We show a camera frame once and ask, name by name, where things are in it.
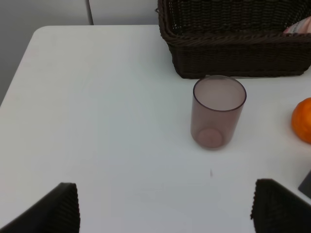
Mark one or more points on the orange tangerine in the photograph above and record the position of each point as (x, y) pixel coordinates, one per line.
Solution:
(301, 120)

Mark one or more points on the pink spray bottle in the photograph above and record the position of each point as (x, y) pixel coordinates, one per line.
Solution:
(301, 27)

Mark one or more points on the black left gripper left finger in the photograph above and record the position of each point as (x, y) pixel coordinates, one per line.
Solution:
(57, 212)

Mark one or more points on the dark green pump bottle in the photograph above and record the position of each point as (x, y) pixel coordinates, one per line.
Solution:
(305, 186)

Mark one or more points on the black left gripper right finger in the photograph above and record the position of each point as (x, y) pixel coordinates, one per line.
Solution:
(276, 209)

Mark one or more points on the dark brown wicker basket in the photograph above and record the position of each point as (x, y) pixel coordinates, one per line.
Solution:
(238, 38)

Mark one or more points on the translucent purple plastic cup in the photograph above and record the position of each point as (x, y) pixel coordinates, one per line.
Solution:
(217, 103)

